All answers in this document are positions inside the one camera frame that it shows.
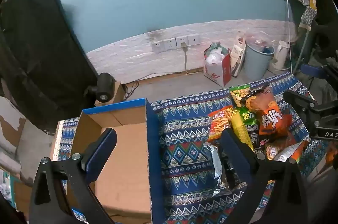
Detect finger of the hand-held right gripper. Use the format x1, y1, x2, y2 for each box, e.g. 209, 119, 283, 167
284, 90, 320, 115
302, 64, 328, 80

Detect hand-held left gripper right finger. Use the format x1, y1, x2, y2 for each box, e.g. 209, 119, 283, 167
221, 128, 309, 224

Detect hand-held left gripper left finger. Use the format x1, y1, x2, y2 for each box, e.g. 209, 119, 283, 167
29, 128, 117, 224

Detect cardboard box with blue edge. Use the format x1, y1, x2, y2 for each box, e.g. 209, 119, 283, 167
66, 98, 166, 224

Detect orange fries snack bag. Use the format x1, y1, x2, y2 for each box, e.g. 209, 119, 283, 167
207, 106, 234, 143

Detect orange snack bag white letters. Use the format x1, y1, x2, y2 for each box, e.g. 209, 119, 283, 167
252, 86, 293, 138

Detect yellow dotted snack packet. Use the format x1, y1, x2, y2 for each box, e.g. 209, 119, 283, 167
230, 108, 254, 150

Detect black snack packet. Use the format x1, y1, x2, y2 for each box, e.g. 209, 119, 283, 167
245, 124, 268, 151

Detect white electric kettle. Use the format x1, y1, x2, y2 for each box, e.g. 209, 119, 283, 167
268, 40, 290, 73

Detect blue patterned blanket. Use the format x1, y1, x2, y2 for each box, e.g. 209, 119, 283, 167
54, 73, 328, 224

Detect silver orange foil snack bag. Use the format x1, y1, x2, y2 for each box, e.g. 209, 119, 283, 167
275, 141, 308, 164

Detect green peanut snack bag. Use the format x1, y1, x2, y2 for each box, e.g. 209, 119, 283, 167
229, 84, 254, 109

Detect chevron patterned cloth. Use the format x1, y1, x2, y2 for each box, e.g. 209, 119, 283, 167
298, 5, 318, 32

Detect light blue bucket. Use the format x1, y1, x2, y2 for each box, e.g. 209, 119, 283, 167
242, 40, 275, 81

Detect black webcam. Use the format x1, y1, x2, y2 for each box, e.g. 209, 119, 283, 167
84, 72, 116, 103

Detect red white paper bag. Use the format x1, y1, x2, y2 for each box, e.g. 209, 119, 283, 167
203, 42, 232, 88

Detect white brown cardboard packaging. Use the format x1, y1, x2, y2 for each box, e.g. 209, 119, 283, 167
230, 31, 248, 78

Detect crumpled plastic bag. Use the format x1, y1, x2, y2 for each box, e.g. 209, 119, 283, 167
207, 42, 229, 65

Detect black backdrop cloth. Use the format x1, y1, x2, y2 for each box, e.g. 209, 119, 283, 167
0, 0, 100, 130

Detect white hanging cable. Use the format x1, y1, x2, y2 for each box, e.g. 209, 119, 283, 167
279, 0, 294, 74

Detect black cable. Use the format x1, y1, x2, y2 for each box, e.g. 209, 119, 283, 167
124, 81, 139, 101

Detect beige plug with cable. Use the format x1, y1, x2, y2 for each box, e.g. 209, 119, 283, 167
181, 43, 197, 75

